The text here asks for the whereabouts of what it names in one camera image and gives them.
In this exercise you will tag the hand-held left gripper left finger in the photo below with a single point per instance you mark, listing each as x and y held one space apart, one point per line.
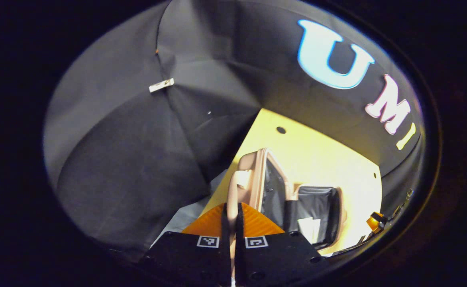
224 229

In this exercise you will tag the pink suitcase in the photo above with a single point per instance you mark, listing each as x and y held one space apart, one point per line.
253 171

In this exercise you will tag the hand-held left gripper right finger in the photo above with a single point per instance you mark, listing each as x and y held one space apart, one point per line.
240 227

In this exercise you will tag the small white tag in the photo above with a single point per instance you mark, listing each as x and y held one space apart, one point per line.
161 85

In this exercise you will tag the white paper card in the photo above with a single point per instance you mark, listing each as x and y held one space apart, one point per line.
309 230

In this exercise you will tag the black backdrop cloth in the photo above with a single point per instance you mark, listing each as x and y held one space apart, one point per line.
138 159

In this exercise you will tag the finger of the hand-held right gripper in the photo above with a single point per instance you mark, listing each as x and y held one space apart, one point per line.
377 221

